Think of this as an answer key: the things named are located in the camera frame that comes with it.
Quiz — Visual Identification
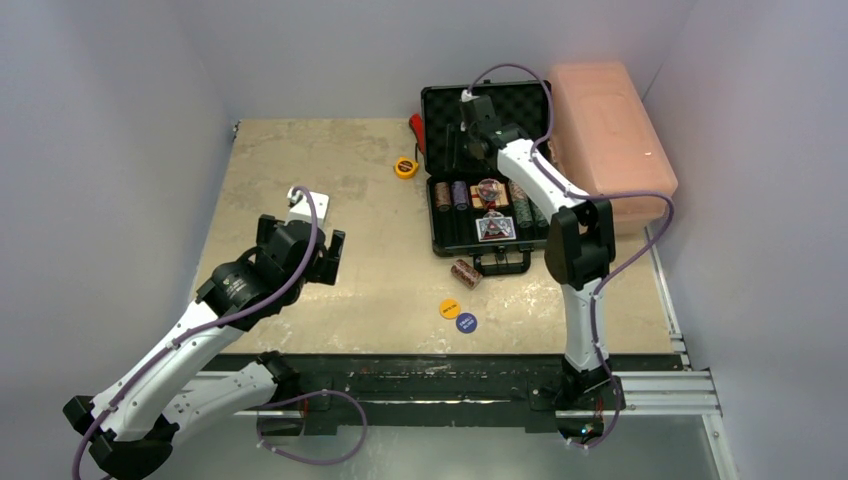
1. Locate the purple poker chip roll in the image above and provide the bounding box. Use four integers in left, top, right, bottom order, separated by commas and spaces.
451, 181, 470, 211

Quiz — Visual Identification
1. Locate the brown poker chip roll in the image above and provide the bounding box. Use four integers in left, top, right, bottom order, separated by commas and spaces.
433, 182, 452, 212

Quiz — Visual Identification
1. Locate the red black chip roll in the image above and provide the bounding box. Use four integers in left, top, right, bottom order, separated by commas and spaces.
450, 259, 483, 290

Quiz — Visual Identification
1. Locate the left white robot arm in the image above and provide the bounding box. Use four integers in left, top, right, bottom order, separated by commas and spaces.
63, 215, 345, 479

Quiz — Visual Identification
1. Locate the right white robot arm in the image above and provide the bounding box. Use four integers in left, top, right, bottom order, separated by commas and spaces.
457, 90, 616, 411

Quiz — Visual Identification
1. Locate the clear round dealer button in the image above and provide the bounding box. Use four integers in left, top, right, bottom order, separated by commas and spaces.
477, 178, 501, 202

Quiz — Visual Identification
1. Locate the black poker case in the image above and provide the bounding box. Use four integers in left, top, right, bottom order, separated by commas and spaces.
416, 85, 548, 277

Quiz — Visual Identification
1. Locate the yellow tape measure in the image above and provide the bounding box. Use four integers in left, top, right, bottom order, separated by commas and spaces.
393, 157, 420, 180

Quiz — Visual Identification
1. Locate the pink poker chip roll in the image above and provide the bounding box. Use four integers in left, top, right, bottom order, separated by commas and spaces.
508, 180, 528, 205

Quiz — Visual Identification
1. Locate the clear all in triangle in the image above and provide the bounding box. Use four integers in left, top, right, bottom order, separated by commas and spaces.
483, 210, 512, 238

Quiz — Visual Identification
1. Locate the blue card deck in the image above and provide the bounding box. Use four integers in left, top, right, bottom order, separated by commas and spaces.
475, 216, 517, 243

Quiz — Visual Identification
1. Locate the dark green chip roll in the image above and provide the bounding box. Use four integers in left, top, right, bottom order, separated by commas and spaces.
530, 202, 549, 229

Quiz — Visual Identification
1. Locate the pink plastic storage box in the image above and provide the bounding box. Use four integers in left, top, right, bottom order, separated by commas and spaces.
547, 62, 678, 196

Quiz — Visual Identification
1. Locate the yellow big blind button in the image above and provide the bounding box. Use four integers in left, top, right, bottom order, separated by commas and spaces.
439, 298, 462, 320

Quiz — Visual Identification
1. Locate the blue small blind button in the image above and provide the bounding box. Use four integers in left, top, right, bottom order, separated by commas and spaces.
455, 312, 478, 334

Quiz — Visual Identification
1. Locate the red handled tool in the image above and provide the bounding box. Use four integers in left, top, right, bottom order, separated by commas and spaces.
408, 113, 426, 155

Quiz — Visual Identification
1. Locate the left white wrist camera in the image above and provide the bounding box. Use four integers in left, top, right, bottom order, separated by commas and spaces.
286, 187, 330, 229

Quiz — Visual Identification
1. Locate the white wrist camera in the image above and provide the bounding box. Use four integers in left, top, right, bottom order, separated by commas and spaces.
286, 187, 330, 229
460, 89, 477, 103

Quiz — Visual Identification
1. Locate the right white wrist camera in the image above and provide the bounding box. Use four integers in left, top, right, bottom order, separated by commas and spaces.
460, 89, 477, 103

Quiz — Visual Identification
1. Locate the black table rail frame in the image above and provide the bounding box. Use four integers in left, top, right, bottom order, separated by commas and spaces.
135, 352, 723, 439

